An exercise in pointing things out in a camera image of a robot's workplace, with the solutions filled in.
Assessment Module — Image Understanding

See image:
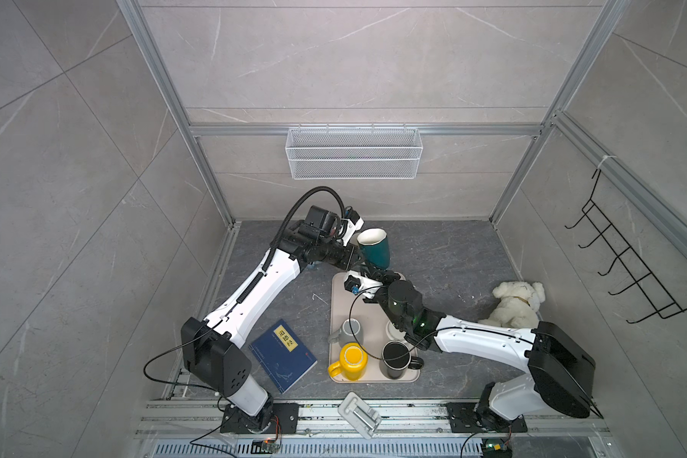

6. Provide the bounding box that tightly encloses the dark green mug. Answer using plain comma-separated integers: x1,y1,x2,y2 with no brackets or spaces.
357,228,390,269

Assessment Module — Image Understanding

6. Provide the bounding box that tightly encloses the black wire hook rack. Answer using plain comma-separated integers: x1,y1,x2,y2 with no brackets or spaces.
564,170,687,324

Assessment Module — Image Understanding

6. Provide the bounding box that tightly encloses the white mug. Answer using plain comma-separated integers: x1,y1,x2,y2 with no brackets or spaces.
385,322,406,342

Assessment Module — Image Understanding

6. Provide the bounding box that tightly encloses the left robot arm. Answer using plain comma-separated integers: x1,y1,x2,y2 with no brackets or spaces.
171,186,364,431

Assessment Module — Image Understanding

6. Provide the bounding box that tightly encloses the beige serving tray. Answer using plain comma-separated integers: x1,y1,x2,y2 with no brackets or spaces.
329,273,421,384

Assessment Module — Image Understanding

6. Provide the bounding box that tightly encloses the white plastic bracket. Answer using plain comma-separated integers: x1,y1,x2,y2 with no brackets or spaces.
338,392,383,439

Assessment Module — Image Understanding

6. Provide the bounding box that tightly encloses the black mug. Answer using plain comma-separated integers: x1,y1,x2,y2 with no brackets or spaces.
381,341,424,380

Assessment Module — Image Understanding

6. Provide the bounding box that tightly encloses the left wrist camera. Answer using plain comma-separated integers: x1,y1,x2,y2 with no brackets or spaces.
335,206,364,246

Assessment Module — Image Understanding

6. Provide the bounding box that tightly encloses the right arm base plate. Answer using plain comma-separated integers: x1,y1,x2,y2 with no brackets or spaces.
445,402,528,433

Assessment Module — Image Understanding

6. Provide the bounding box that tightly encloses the grey mug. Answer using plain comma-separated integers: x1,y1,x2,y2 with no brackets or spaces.
328,318,364,347

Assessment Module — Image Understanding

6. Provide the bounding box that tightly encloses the white plush toy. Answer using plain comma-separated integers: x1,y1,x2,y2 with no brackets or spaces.
478,282,546,329

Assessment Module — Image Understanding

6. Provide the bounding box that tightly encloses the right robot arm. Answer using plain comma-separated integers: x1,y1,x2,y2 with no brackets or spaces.
343,269,599,431

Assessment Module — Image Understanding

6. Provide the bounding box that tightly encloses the white wire mesh basket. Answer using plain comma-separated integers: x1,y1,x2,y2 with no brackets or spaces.
285,128,424,181

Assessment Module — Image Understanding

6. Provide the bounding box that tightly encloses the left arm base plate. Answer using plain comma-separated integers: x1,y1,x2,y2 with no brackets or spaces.
221,403,300,434

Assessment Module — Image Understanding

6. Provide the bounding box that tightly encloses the yellow mug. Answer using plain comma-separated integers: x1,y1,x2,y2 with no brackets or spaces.
328,343,368,381

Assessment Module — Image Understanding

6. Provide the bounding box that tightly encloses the blue hardcover book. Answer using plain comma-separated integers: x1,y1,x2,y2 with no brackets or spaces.
249,320,318,394

